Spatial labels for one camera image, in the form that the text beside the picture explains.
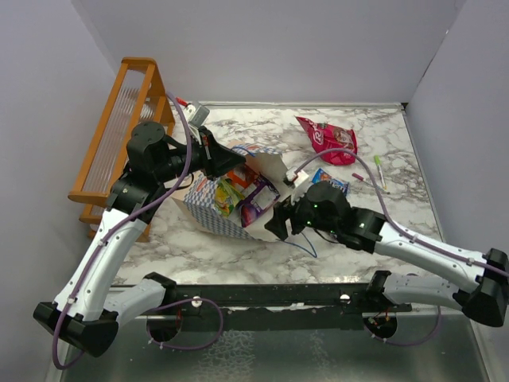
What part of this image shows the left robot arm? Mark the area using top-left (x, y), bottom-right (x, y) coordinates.
top-left (33, 122), bottom-right (246, 357)

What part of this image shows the blue checkered paper bag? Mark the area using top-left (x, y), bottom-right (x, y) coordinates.
top-left (172, 142), bottom-right (291, 242)

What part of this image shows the red crisps bag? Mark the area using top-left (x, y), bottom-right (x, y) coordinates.
top-left (296, 116), bottom-right (358, 166)

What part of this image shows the yellow green snack packet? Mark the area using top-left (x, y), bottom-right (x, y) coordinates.
top-left (214, 178), bottom-right (245, 217)

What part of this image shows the blue m&m's packet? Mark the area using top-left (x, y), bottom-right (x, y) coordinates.
top-left (312, 168), bottom-right (349, 196)

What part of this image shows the red snack packet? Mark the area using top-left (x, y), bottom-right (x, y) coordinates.
top-left (226, 165), bottom-right (258, 191)

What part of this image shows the large purple snack bag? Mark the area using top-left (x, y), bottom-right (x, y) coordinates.
top-left (239, 175), bottom-right (280, 228)

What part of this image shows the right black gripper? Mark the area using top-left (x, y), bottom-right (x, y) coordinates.
top-left (266, 182), bottom-right (340, 239)

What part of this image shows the pink cap marker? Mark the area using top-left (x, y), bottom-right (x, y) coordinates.
top-left (352, 173), bottom-right (390, 195)

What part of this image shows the wooden dish rack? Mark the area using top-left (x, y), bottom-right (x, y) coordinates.
top-left (68, 57), bottom-right (175, 238)

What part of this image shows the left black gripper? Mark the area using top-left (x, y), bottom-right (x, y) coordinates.
top-left (156, 126), bottom-right (247, 184)

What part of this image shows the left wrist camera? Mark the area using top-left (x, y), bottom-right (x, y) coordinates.
top-left (177, 97), bottom-right (210, 135)

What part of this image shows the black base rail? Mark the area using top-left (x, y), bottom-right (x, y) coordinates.
top-left (145, 272), bottom-right (411, 332)

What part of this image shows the green cap marker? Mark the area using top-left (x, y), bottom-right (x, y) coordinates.
top-left (374, 155), bottom-right (387, 191)

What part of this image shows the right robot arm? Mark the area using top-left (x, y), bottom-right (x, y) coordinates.
top-left (265, 181), bottom-right (508, 327)

